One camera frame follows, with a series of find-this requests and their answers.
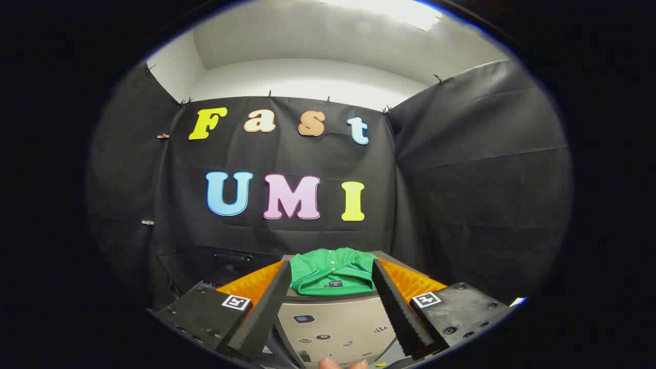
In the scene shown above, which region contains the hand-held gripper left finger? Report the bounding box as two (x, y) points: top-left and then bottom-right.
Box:
(153, 259), (293, 363)

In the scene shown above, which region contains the grey cabinet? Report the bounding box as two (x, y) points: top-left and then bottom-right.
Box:
(277, 250), (434, 368)

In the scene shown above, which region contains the green polo shirt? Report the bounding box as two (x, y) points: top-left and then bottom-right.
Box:
(289, 248), (379, 296)

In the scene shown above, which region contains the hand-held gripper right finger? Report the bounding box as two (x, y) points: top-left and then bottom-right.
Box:
(371, 258), (512, 360)

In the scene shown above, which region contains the black backdrop cloth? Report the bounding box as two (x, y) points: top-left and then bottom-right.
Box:
(87, 59), (573, 313)

